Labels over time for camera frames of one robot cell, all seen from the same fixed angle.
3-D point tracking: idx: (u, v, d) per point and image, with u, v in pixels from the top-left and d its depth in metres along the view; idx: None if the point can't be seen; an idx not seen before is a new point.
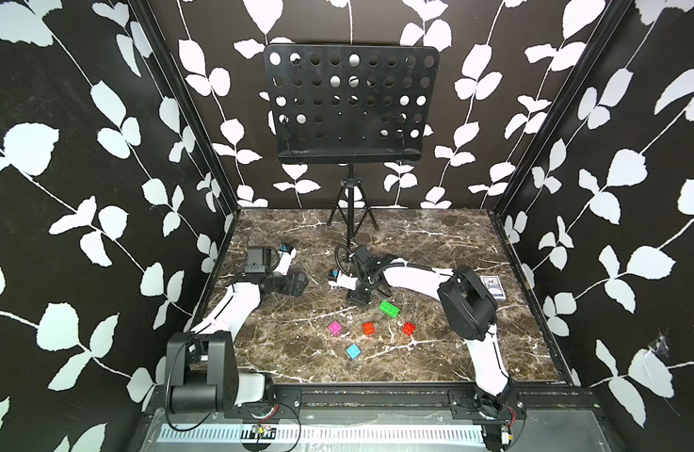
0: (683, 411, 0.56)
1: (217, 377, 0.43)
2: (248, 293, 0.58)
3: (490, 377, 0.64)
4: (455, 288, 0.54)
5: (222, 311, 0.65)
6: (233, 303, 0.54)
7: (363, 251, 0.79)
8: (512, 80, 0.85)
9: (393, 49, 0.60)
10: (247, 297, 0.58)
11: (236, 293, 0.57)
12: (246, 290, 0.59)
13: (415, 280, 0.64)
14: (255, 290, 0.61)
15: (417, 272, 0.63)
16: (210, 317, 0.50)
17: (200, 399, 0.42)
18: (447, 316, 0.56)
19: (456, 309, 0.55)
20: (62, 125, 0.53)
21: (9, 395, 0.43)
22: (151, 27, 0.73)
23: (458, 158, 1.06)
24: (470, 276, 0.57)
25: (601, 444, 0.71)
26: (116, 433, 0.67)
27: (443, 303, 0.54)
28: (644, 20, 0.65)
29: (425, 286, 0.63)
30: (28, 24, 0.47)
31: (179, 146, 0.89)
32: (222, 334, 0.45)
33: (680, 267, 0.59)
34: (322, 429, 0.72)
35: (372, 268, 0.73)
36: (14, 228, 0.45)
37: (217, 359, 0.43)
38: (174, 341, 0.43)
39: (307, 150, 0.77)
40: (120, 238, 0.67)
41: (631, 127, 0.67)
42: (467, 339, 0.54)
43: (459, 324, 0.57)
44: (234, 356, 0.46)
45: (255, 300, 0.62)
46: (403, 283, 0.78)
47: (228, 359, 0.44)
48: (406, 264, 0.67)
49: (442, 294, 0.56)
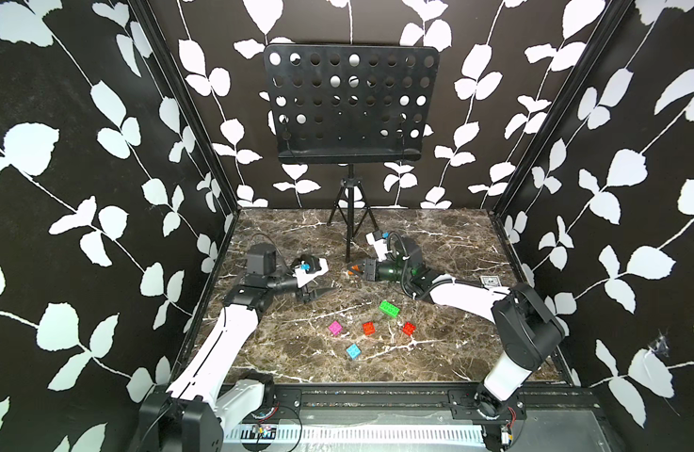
0: (684, 411, 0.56)
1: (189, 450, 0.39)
2: (242, 325, 0.52)
3: (498, 384, 0.63)
4: (514, 309, 0.48)
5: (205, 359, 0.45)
6: (223, 344, 0.48)
7: (417, 257, 0.69)
8: (512, 80, 0.85)
9: (393, 49, 0.60)
10: (239, 331, 0.51)
11: (227, 329, 0.50)
12: (238, 323, 0.51)
13: (460, 297, 0.60)
14: (250, 317, 0.54)
15: (464, 288, 0.58)
16: (187, 376, 0.43)
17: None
18: (502, 341, 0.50)
19: (516, 333, 0.48)
20: (62, 125, 0.53)
21: (9, 395, 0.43)
22: (151, 27, 0.73)
23: (458, 158, 1.06)
24: (532, 296, 0.50)
25: (601, 444, 0.71)
26: (116, 433, 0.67)
27: (499, 325, 0.50)
28: (644, 20, 0.65)
29: (473, 306, 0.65)
30: (28, 24, 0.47)
31: (179, 146, 0.89)
32: (200, 405, 0.40)
33: (680, 267, 0.59)
34: (322, 429, 0.72)
35: (415, 281, 0.70)
36: (14, 227, 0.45)
37: (193, 432, 0.39)
38: (150, 403, 0.40)
39: (307, 150, 0.77)
40: (120, 238, 0.67)
41: (631, 127, 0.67)
42: (524, 366, 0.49)
43: (515, 350, 0.50)
44: (217, 422, 0.43)
45: (252, 325, 0.56)
46: (449, 303, 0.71)
47: (208, 428, 0.40)
48: (454, 281, 0.62)
49: (496, 314, 0.50)
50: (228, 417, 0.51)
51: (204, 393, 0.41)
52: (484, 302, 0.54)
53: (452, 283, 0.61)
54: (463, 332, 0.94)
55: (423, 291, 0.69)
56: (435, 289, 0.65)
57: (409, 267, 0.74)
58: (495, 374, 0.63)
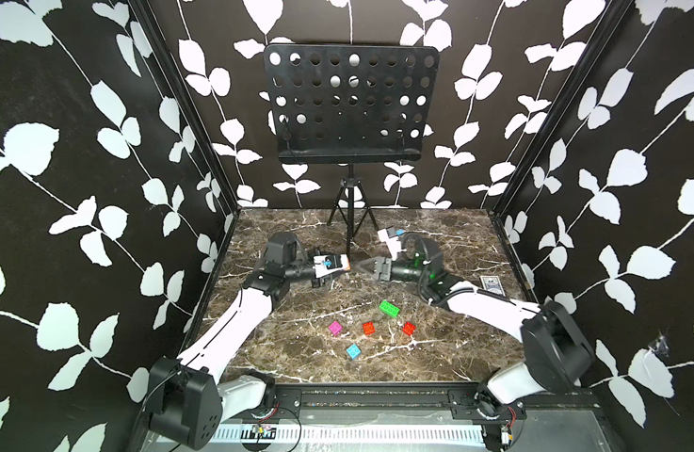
0: (683, 411, 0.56)
1: (189, 417, 0.40)
2: (256, 308, 0.53)
3: (502, 387, 0.63)
4: (543, 329, 0.45)
5: (217, 335, 0.47)
6: (237, 321, 0.50)
7: (437, 259, 0.64)
8: (512, 80, 0.85)
9: (392, 49, 0.60)
10: (252, 314, 0.53)
11: (241, 310, 0.52)
12: (253, 306, 0.53)
13: (480, 307, 0.57)
14: (266, 302, 0.55)
15: (486, 300, 0.55)
16: (199, 346, 0.45)
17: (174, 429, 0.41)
18: (529, 362, 0.49)
19: (546, 354, 0.45)
20: (63, 125, 0.53)
21: (9, 395, 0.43)
22: (151, 27, 0.73)
23: (458, 158, 1.06)
24: (563, 316, 0.47)
25: (601, 444, 0.71)
26: (116, 432, 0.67)
27: (527, 345, 0.47)
28: (644, 20, 0.65)
29: (494, 318, 0.55)
30: (27, 24, 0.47)
31: (179, 147, 0.89)
32: (203, 376, 0.41)
33: (679, 267, 0.59)
34: (322, 429, 0.72)
35: (432, 285, 0.66)
36: (14, 228, 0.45)
37: (195, 401, 0.39)
38: (161, 367, 0.41)
39: (307, 150, 0.77)
40: (120, 238, 0.67)
41: (631, 127, 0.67)
42: (554, 390, 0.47)
43: (543, 371, 0.47)
44: (217, 395, 0.44)
45: (266, 310, 0.57)
46: (467, 311, 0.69)
47: (207, 402, 0.41)
48: (476, 291, 0.58)
49: (525, 334, 0.46)
50: (229, 402, 0.52)
51: (212, 365, 0.43)
52: (508, 316, 0.51)
53: (473, 293, 0.58)
54: (463, 332, 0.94)
55: (441, 298, 0.66)
56: (452, 297, 0.62)
57: (427, 272, 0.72)
58: (500, 376, 0.62)
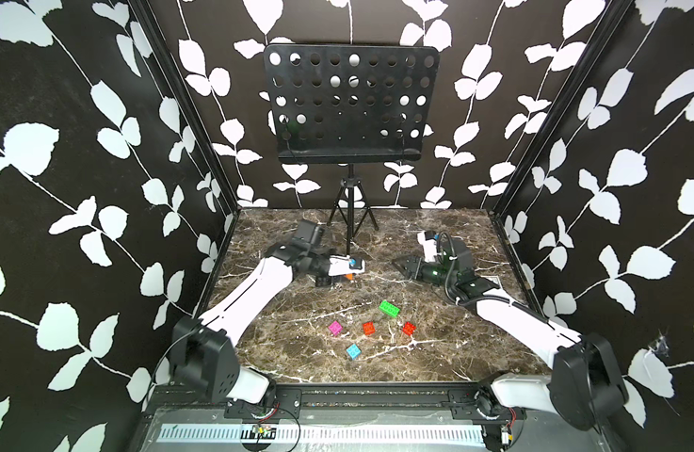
0: (683, 411, 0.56)
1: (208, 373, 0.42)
2: (276, 276, 0.54)
3: (506, 390, 0.62)
4: (581, 363, 0.42)
5: (237, 299, 0.48)
6: (256, 287, 0.51)
7: (466, 257, 0.64)
8: (512, 80, 0.85)
9: (393, 49, 0.60)
10: (272, 282, 0.53)
11: (262, 276, 0.53)
12: (272, 273, 0.54)
13: (512, 321, 0.54)
14: (284, 272, 0.55)
15: (520, 315, 0.52)
16: (218, 309, 0.46)
17: (195, 383, 0.43)
18: (554, 388, 0.46)
19: (577, 385, 0.42)
20: (62, 125, 0.53)
21: (9, 395, 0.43)
22: (151, 27, 0.73)
23: (458, 158, 1.06)
24: (605, 352, 0.44)
25: (601, 444, 0.71)
26: (116, 433, 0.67)
27: (556, 370, 0.44)
28: (644, 20, 0.65)
29: (525, 336, 0.52)
30: (27, 24, 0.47)
31: (179, 147, 0.89)
32: (222, 336, 0.43)
33: (679, 267, 0.59)
34: (322, 429, 0.72)
35: (461, 285, 0.64)
36: (14, 228, 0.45)
37: (214, 360, 0.41)
38: (185, 322, 0.44)
39: (307, 150, 0.77)
40: (120, 238, 0.67)
41: (631, 127, 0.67)
42: (572, 421, 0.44)
43: (569, 402, 0.44)
44: (234, 355, 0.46)
45: (284, 281, 0.57)
46: (497, 322, 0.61)
47: (226, 362, 0.43)
48: (510, 302, 0.55)
49: (558, 361, 0.43)
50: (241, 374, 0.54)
51: (231, 328, 0.44)
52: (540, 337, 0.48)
53: (508, 304, 0.55)
54: (463, 332, 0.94)
55: (469, 298, 0.63)
56: (482, 301, 0.59)
57: (457, 272, 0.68)
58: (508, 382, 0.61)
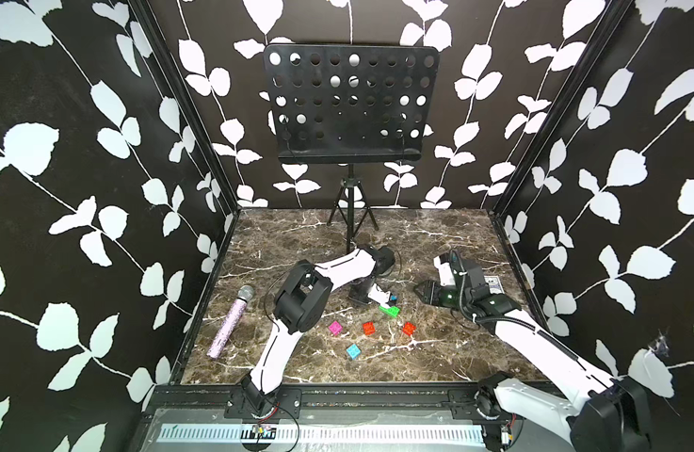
0: (683, 411, 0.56)
1: (307, 306, 0.55)
2: (364, 266, 0.69)
3: (511, 397, 0.61)
4: (611, 414, 0.40)
5: (339, 264, 0.62)
6: (348, 265, 0.64)
7: (476, 273, 0.63)
8: (512, 80, 0.85)
9: (393, 49, 0.60)
10: (360, 266, 0.67)
11: (355, 257, 0.67)
12: (363, 262, 0.68)
13: (536, 351, 0.51)
14: (370, 266, 0.71)
15: (545, 346, 0.49)
16: (327, 263, 0.61)
17: (290, 312, 0.57)
18: (578, 429, 0.44)
19: (608, 435, 0.40)
20: (62, 125, 0.53)
21: (9, 395, 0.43)
22: (151, 27, 0.73)
23: (458, 158, 1.06)
24: (639, 399, 0.41)
25: None
26: (116, 433, 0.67)
27: (586, 413, 0.42)
28: (644, 20, 0.65)
29: (550, 371, 0.49)
30: (27, 24, 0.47)
31: (179, 147, 0.89)
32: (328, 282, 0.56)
33: (679, 267, 0.59)
34: (322, 429, 0.72)
35: (478, 303, 0.61)
36: (14, 228, 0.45)
37: (314, 297, 0.55)
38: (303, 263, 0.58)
39: (307, 150, 0.77)
40: (120, 238, 0.67)
41: (631, 127, 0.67)
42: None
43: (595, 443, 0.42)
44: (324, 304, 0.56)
45: (367, 273, 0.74)
46: (519, 348, 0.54)
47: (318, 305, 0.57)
48: (537, 331, 0.51)
49: (588, 407, 0.41)
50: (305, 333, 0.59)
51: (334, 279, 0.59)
52: (567, 373, 0.45)
53: (533, 334, 0.51)
54: (463, 332, 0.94)
55: (487, 317, 0.60)
56: (502, 322, 0.56)
57: (471, 287, 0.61)
58: (517, 394, 0.59)
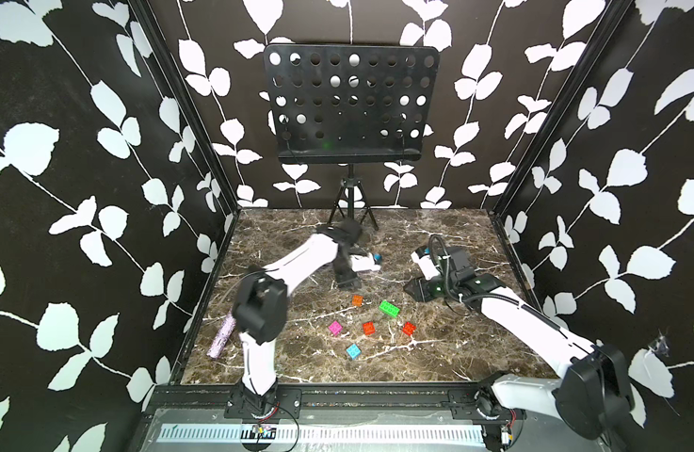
0: (683, 411, 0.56)
1: (266, 315, 0.50)
2: (326, 250, 0.62)
3: (507, 393, 0.62)
4: (593, 373, 0.41)
5: (296, 258, 0.57)
6: (306, 256, 0.58)
7: (461, 256, 0.64)
8: (512, 80, 0.85)
9: (393, 49, 0.60)
10: (320, 254, 0.61)
11: (311, 247, 0.60)
12: (322, 246, 0.62)
13: (521, 326, 0.52)
14: (332, 248, 0.63)
15: (529, 319, 0.50)
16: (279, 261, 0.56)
17: (248, 323, 0.53)
18: (561, 396, 0.45)
19: (591, 400, 0.41)
20: (62, 125, 0.53)
21: (9, 395, 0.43)
22: (151, 27, 0.73)
23: (458, 158, 1.06)
24: (619, 363, 0.42)
25: (601, 444, 0.71)
26: (116, 433, 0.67)
27: (568, 381, 0.43)
28: (644, 20, 0.65)
29: (535, 345, 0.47)
30: (27, 24, 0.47)
31: (179, 147, 0.89)
32: (282, 283, 0.50)
33: (680, 267, 0.59)
34: (322, 429, 0.72)
35: (465, 283, 0.62)
36: (14, 228, 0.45)
37: (272, 299, 0.50)
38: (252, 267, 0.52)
39: (307, 150, 0.77)
40: (120, 238, 0.67)
41: (632, 127, 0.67)
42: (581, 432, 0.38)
43: (578, 412, 0.43)
44: (287, 306, 0.53)
45: (332, 256, 0.65)
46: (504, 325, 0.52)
47: (281, 308, 0.51)
48: (522, 306, 0.52)
49: (570, 373, 0.42)
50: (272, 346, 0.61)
51: (289, 281, 0.52)
52: (551, 346, 0.46)
53: (517, 308, 0.53)
54: (463, 332, 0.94)
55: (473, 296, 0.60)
56: (489, 298, 0.56)
57: (455, 271, 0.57)
58: (509, 384, 0.61)
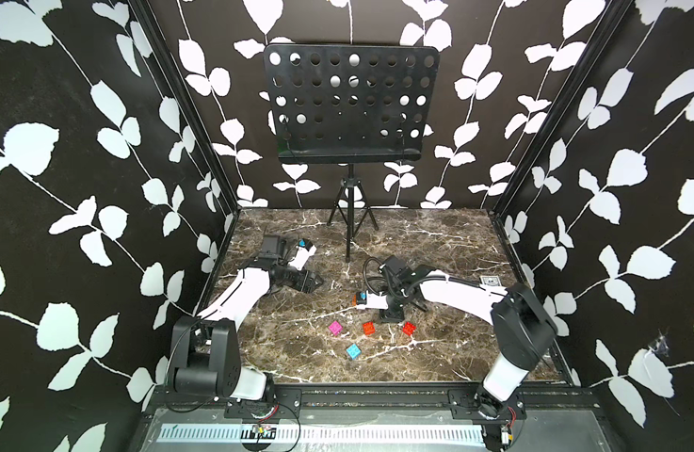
0: (683, 411, 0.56)
1: (218, 365, 0.43)
2: (259, 280, 0.59)
3: (497, 385, 0.63)
4: (511, 311, 0.47)
5: (230, 297, 0.52)
6: (241, 289, 0.54)
7: (395, 262, 0.72)
8: (512, 80, 0.85)
9: (393, 49, 0.60)
10: (255, 282, 0.58)
11: (246, 280, 0.57)
12: (255, 276, 0.59)
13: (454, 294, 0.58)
14: (265, 276, 0.61)
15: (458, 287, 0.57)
16: (216, 304, 0.49)
17: (201, 382, 0.44)
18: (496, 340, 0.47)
19: (516, 336, 0.47)
20: (62, 125, 0.53)
21: (9, 395, 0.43)
22: (151, 27, 0.73)
23: (458, 158, 1.06)
24: (529, 297, 0.49)
25: (601, 444, 0.71)
26: (116, 432, 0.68)
27: (495, 327, 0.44)
28: (644, 19, 0.66)
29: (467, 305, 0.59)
30: (27, 24, 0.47)
31: (179, 146, 0.89)
32: (226, 323, 0.45)
33: (679, 267, 0.59)
34: (322, 429, 0.72)
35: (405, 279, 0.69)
36: (14, 228, 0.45)
37: (218, 351, 0.44)
38: (182, 323, 0.44)
39: (307, 150, 0.77)
40: (120, 238, 0.67)
41: (631, 127, 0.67)
42: (523, 364, 0.50)
43: (513, 349, 0.50)
44: (236, 346, 0.47)
45: (266, 285, 0.62)
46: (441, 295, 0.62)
47: (230, 352, 0.45)
48: (448, 278, 0.60)
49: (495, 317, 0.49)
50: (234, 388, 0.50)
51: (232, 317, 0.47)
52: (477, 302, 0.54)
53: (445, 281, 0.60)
54: (463, 332, 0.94)
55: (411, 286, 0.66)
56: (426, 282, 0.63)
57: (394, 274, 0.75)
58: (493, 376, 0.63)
